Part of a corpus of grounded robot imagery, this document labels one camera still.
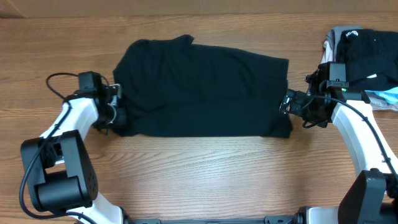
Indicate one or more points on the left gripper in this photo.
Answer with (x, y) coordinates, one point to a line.
(100, 124)

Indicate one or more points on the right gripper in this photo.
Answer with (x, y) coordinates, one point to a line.
(296, 97)

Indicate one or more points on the black t-shirt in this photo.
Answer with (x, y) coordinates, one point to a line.
(176, 88)

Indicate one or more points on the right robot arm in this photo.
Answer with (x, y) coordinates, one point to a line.
(330, 98)

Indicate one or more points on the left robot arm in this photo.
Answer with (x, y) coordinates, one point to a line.
(59, 179)

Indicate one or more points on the grey folded garment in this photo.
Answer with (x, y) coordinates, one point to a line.
(332, 39)

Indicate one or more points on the light blue folded garment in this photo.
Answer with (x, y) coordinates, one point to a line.
(388, 95)

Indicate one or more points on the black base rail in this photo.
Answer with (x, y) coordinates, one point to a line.
(211, 221)

